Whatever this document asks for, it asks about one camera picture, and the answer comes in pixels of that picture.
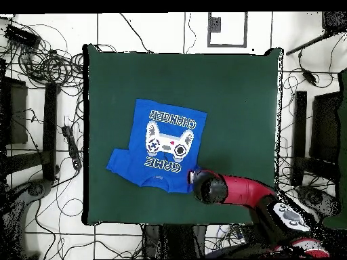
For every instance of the blue printed t-shirt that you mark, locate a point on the blue printed t-shirt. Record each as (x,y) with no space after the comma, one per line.
(135,168)

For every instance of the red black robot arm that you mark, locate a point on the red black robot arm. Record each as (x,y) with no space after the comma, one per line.
(244,189)

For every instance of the dark flat panel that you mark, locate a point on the dark flat panel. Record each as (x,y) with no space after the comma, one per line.
(325,127)
(16,113)

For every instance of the black upright bar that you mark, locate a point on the black upright bar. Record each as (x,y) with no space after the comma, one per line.
(50,130)
(300,135)

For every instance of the black stand leg with caster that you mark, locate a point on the black stand leg with caster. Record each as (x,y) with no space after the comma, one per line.
(317,199)
(35,189)

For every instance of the dark green table cloth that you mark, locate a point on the dark green table cloth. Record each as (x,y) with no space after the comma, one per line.
(122,75)

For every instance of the black power strip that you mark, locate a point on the black power strip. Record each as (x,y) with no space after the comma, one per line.
(71,147)

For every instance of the small dark box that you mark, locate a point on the small dark box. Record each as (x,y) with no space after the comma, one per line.
(215,24)

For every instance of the black rod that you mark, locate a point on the black rod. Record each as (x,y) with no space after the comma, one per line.
(306,44)

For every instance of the black speckled block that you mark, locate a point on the black speckled block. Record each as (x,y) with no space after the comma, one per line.
(334,21)

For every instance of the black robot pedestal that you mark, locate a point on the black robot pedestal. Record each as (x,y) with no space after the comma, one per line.
(173,241)

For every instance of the grey square frame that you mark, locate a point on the grey square frame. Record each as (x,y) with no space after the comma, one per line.
(245,29)

